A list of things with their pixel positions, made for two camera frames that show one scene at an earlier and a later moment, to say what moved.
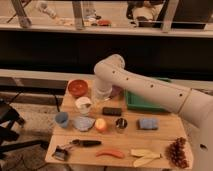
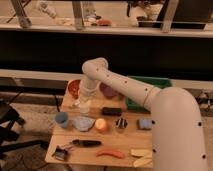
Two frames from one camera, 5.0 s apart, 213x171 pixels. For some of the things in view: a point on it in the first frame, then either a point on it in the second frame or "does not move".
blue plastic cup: (62, 118) does not move
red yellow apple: (100, 124) does not move
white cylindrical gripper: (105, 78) → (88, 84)
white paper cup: (83, 104) does not move
